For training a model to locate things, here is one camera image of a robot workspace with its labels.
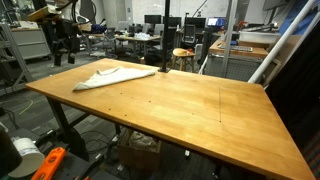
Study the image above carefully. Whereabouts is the long wooden work desk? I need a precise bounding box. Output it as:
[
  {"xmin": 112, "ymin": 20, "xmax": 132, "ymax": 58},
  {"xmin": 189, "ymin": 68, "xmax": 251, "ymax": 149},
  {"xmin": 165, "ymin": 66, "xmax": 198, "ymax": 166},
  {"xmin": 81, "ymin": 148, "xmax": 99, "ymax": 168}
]
[{"xmin": 114, "ymin": 34, "xmax": 162, "ymax": 55}]

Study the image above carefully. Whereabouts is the round wooden stool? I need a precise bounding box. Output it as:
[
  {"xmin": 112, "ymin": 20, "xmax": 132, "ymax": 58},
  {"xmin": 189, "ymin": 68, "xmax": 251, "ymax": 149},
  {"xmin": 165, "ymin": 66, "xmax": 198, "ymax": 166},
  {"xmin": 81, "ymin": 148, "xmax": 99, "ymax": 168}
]
[{"xmin": 171, "ymin": 47, "xmax": 197, "ymax": 73}]

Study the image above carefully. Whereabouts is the black computer monitor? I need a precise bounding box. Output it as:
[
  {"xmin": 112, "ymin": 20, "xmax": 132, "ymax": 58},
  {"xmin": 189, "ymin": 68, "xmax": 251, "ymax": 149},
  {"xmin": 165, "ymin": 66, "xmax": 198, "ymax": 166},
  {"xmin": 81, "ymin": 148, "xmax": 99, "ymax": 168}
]
[
  {"xmin": 143, "ymin": 14, "xmax": 163, "ymax": 25},
  {"xmin": 184, "ymin": 17, "xmax": 207, "ymax": 30}
]

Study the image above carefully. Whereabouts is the grey metal shelf frame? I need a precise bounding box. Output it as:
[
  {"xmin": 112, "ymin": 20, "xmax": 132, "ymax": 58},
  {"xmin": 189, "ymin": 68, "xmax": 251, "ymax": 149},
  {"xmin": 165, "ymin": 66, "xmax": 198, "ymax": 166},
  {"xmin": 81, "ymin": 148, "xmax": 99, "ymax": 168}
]
[{"xmin": 0, "ymin": 23, "xmax": 34, "ymax": 98}]

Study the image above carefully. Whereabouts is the grey mesh office chair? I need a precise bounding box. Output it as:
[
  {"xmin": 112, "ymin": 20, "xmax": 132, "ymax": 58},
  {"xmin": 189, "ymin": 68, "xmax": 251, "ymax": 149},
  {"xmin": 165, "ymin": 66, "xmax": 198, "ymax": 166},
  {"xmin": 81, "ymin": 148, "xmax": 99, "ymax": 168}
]
[{"xmin": 99, "ymin": 28, "xmax": 118, "ymax": 58}]

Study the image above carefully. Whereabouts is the blue jacket pile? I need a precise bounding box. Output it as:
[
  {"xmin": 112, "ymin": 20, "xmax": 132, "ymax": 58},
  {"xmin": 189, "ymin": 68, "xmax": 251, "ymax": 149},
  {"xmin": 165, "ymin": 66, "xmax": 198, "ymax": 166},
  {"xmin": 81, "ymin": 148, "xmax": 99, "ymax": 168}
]
[{"xmin": 89, "ymin": 23, "xmax": 108, "ymax": 35}]

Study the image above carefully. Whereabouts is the wooden mount plate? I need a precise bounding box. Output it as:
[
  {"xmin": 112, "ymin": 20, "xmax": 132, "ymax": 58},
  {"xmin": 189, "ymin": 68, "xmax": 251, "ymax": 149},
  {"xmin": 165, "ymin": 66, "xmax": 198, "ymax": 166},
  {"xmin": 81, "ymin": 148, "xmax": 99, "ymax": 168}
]
[{"xmin": 27, "ymin": 5, "xmax": 63, "ymax": 23}]

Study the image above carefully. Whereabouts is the lit blue computer monitor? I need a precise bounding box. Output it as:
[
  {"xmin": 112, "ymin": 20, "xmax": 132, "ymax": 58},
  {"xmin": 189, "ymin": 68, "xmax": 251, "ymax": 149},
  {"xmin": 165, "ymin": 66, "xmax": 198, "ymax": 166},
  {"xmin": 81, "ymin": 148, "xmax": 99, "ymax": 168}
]
[{"xmin": 206, "ymin": 16, "xmax": 227, "ymax": 29}]

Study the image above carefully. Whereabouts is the perforated metal panel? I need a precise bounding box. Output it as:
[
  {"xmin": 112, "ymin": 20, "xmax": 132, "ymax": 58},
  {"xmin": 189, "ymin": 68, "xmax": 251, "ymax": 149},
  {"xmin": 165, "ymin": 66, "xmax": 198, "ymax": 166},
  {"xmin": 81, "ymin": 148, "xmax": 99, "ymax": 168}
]
[{"xmin": 203, "ymin": 53, "xmax": 268, "ymax": 83}]

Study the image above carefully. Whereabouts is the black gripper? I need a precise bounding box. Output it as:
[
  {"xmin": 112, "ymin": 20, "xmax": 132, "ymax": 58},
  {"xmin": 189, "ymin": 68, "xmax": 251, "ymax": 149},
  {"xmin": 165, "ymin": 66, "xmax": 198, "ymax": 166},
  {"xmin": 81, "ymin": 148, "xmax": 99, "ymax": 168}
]
[{"xmin": 49, "ymin": 20, "xmax": 81, "ymax": 67}]

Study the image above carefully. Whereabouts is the white cloth towel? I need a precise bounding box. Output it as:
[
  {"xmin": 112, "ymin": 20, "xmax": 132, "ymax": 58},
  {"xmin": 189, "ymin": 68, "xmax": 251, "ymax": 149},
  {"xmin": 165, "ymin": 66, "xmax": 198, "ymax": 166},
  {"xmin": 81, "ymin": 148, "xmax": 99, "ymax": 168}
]
[{"xmin": 72, "ymin": 66, "xmax": 157, "ymax": 92}]

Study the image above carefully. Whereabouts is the black floor cable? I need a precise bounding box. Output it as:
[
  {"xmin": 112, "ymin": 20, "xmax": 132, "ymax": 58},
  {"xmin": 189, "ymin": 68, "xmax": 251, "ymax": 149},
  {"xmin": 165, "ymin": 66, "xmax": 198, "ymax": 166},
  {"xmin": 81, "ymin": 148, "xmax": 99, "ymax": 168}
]
[{"xmin": 79, "ymin": 129, "xmax": 118, "ymax": 155}]

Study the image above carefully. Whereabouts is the white plastic bin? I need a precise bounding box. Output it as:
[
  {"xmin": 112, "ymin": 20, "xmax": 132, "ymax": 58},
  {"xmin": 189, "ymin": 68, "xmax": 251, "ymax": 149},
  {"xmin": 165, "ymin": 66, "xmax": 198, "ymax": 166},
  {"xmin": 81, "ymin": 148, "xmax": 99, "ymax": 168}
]
[{"xmin": 238, "ymin": 30, "xmax": 282, "ymax": 45}]

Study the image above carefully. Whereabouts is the white leaning pole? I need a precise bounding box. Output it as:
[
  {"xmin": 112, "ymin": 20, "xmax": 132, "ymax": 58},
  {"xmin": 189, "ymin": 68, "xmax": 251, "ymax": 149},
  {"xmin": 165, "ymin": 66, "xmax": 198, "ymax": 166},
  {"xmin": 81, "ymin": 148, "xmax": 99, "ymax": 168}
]
[{"xmin": 248, "ymin": 0, "xmax": 320, "ymax": 84}]

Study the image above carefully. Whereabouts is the cardboard box with paper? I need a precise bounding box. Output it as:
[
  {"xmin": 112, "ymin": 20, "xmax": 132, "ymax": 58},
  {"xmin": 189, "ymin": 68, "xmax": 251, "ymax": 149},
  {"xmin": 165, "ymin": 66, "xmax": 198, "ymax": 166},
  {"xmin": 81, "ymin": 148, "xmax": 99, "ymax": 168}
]
[{"xmin": 117, "ymin": 129, "xmax": 163, "ymax": 172}]

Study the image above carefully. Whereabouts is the grey vertical metal post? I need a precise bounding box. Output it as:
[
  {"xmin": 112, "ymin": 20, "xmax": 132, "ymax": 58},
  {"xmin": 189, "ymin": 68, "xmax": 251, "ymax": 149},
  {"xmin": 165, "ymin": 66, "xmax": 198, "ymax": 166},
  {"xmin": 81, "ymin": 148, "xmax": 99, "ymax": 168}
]
[{"xmin": 221, "ymin": 0, "xmax": 239, "ymax": 79}]

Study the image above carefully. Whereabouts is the black table leg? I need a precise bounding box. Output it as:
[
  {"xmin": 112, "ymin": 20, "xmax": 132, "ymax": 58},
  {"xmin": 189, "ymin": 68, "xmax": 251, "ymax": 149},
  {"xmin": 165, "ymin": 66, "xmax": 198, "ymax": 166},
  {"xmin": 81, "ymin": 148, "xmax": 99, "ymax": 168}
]
[{"xmin": 46, "ymin": 97, "xmax": 91, "ymax": 162}]

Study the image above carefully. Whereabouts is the orange hand tool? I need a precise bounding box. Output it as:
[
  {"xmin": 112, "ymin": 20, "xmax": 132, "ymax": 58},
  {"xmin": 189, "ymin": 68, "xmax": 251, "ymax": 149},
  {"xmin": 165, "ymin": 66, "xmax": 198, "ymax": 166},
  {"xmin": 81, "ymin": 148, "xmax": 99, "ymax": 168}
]
[{"xmin": 30, "ymin": 147, "xmax": 67, "ymax": 180}]

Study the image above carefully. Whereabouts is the yellow floor cable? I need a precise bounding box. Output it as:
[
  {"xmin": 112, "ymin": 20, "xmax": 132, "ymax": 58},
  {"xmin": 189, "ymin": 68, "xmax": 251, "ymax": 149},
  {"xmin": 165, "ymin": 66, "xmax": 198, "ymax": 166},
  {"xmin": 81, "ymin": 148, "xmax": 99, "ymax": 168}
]
[{"xmin": 17, "ymin": 98, "xmax": 35, "ymax": 116}]

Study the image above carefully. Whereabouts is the black rounded object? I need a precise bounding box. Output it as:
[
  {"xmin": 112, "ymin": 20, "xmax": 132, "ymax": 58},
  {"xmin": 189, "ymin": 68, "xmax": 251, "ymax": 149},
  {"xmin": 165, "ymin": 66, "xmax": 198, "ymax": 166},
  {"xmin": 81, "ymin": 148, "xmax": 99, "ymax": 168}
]
[{"xmin": 0, "ymin": 128, "xmax": 23, "ymax": 178}]

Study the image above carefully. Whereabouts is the black headrest office chair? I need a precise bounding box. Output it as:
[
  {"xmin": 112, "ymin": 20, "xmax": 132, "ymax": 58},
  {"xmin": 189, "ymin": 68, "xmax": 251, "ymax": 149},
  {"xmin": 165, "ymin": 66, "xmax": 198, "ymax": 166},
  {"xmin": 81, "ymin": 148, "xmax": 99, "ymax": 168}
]
[{"xmin": 182, "ymin": 24, "xmax": 197, "ymax": 45}]

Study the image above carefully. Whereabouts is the wooden office desk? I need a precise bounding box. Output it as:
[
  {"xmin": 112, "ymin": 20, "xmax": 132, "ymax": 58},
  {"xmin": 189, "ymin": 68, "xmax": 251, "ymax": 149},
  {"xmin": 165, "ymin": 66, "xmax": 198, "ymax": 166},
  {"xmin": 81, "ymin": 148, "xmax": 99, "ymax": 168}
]
[{"xmin": 208, "ymin": 36, "xmax": 270, "ymax": 60}]

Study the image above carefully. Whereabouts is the grey drawer cabinet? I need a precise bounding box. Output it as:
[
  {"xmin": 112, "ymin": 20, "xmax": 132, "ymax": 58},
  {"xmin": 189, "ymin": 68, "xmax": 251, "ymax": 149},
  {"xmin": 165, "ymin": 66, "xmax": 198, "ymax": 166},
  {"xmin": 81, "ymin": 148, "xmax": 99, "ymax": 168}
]
[{"xmin": 10, "ymin": 28, "xmax": 52, "ymax": 61}]

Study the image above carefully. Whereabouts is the black bag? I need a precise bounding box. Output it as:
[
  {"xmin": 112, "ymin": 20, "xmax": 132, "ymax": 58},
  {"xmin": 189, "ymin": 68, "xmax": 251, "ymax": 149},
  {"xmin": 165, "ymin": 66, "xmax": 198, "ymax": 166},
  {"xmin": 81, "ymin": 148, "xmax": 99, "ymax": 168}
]
[{"xmin": 144, "ymin": 51, "xmax": 165, "ymax": 67}]

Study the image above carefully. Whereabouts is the grey computer keyboard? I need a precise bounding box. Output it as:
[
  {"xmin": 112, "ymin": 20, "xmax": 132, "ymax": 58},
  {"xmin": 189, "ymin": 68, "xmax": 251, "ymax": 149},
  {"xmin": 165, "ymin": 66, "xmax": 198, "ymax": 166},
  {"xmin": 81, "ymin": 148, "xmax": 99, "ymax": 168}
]
[{"xmin": 216, "ymin": 43, "xmax": 254, "ymax": 53}]

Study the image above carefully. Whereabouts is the white tape roll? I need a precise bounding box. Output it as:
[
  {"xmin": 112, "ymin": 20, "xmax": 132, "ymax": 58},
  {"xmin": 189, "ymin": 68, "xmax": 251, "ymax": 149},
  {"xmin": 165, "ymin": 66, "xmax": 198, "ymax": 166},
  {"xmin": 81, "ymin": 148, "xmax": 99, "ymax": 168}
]
[{"xmin": 8, "ymin": 137, "xmax": 46, "ymax": 179}]

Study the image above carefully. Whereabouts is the black vertical pole stand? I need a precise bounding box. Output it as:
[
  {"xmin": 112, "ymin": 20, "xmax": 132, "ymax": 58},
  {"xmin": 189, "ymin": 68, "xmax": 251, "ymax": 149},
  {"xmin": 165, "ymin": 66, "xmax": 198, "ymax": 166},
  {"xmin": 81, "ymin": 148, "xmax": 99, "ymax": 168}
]
[{"xmin": 158, "ymin": 0, "xmax": 172, "ymax": 73}]

